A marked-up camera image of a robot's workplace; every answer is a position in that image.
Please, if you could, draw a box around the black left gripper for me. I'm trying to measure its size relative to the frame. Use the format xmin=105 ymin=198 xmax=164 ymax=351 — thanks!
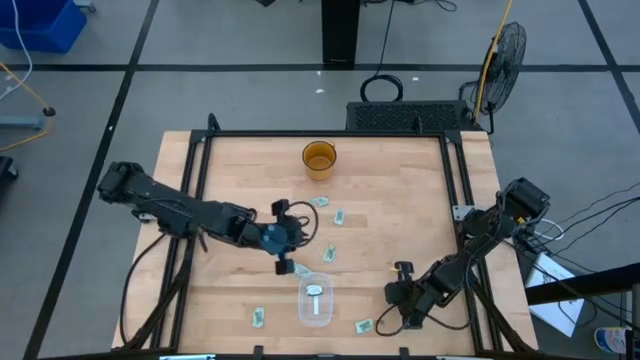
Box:
xmin=257 ymin=198 xmax=308 ymax=276

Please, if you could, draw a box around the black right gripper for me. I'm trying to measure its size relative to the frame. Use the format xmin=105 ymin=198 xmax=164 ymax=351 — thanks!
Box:
xmin=383 ymin=260 xmax=437 ymax=331

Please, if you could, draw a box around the amber translucent cup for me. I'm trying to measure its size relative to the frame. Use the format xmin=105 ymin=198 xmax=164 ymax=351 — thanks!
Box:
xmin=301 ymin=140 xmax=338 ymax=182

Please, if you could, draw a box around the clear plastic bin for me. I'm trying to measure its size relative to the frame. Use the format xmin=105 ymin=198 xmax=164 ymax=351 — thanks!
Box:
xmin=297 ymin=272 xmax=335 ymax=329

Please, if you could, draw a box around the white paper box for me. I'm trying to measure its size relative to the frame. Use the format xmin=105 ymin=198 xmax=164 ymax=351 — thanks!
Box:
xmin=524 ymin=252 xmax=586 ymax=339

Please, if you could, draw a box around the black beam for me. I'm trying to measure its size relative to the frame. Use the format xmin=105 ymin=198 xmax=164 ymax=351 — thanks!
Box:
xmin=524 ymin=262 xmax=640 ymax=306

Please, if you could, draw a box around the black perforated computer case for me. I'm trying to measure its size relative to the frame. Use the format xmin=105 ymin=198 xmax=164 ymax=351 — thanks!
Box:
xmin=345 ymin=100 xmax=482 ymax=133

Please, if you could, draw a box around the blue white container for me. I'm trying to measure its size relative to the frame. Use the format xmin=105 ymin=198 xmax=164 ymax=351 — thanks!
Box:
xmin=593 ymin=326 xmax=632 ymax=356

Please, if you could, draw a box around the black pillar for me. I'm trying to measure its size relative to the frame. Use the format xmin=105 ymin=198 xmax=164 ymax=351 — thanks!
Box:
xmin=321 ymin=0 xmax=361 ymax=70

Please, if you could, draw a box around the black floor fan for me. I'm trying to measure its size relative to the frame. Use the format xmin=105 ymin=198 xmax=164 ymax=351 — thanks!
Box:
xmin=458 ymin=21 xmax=528 ymax=135

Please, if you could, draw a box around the black object at floor edge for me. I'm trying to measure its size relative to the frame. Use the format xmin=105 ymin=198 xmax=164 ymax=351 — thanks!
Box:
xmin=0 ymin=155 xmax=20 ymax=187

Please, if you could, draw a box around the grey metal base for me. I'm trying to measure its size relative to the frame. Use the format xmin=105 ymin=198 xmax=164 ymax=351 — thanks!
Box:
xmin=0 ymin=115 xmax=44 ymax=132

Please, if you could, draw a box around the blue plastic crate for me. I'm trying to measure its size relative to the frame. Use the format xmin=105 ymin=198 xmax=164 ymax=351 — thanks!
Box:
xmin=0 ymin=0 xmax=88 ymax=55

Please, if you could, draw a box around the black left gripper cable loop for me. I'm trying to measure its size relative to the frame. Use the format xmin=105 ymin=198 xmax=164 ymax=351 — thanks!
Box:
xmin=288 ymin=200 xmax=321 ymax=247

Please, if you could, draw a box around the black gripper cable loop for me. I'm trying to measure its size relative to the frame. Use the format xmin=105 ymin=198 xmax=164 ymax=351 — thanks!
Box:
xmin=374 ymin=302 xmax=474 ymax=338
xmin=288 ymin=200 xmax=321 ymax=247

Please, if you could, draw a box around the black right gripper cable loop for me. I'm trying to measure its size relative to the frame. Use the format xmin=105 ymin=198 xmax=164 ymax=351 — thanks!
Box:
xmin=374 ymin=302 xmax=474 ymax=338

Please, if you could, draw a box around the black aluminium table frame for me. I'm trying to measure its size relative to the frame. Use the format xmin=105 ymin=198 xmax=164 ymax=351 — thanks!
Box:
xmin=112 ymin=112 xmax=539 ymax=359

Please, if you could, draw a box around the white looped cable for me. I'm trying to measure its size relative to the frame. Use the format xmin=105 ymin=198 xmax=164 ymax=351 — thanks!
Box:
xmin=530 ymin=217 xmax=566 ymax=242

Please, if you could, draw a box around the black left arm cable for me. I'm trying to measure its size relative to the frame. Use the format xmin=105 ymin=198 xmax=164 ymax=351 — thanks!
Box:
xmin=118 ymin=230 xmax=171 ymax=346

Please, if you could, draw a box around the coiled black floor cable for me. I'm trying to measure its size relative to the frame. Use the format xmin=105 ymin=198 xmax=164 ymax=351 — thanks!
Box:
xmin=359 ymin=0 xmax=405 ymax=104

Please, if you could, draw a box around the black cable bundle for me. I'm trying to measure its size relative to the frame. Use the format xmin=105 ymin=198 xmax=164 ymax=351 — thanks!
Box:
xmin=509 ymin=182 xmax=640 ymax=331

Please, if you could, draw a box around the yellow cable by fan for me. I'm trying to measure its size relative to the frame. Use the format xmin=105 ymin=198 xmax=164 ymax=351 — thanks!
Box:
xmin=472 ymin=0 xmax=514 ymax=121

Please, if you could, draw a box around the yellow cable with black foot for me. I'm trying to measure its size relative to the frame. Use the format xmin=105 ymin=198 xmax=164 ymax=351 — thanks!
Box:
xmin=0 ymin=60 xmax=57 ymax=153

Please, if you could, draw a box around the white floor cable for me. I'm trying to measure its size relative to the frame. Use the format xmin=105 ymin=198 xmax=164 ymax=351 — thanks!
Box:
xmin=0 ymin=0 xmax=34 ymax=101

